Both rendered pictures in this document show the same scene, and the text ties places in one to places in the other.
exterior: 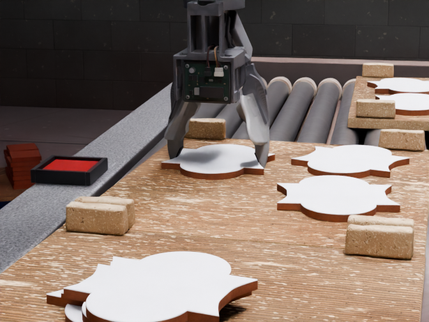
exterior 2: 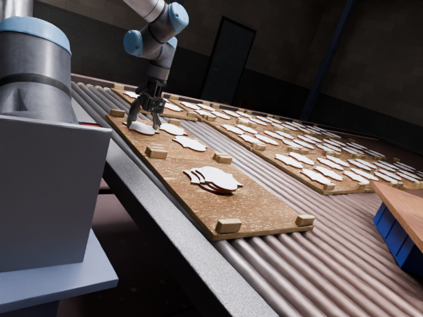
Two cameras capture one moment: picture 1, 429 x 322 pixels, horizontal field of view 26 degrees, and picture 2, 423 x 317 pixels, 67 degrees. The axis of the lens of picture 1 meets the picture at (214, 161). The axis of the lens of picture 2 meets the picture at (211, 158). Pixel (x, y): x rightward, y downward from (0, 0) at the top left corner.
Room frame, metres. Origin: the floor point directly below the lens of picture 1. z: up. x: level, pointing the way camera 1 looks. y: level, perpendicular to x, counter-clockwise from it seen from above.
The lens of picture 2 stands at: (0.16, 0.76, 1.28)
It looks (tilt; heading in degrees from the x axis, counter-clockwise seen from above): 17 degrees down; 307
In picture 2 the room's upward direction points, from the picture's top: 18 degrees clockwise
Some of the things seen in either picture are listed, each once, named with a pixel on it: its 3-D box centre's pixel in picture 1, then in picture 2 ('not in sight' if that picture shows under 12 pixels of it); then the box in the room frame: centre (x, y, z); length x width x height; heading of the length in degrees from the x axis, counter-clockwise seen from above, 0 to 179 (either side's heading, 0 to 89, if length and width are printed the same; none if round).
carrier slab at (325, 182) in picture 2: not in sight; (308, 167); (0.67, -0.64, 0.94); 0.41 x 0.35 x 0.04; 170
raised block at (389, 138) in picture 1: (401, 139); (174, 122); (1.19, -0.25, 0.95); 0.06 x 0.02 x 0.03; 76
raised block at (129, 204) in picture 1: (104, 211); (155, 151); (0.87, 0.11, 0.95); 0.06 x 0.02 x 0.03; 76
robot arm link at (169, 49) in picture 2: not in sight; (163, 50); (1.08, 0.00, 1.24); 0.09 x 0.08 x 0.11; 96
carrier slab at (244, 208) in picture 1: (274, 188); (165, 139); (1.03, -0.07, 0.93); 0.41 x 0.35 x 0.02; 166
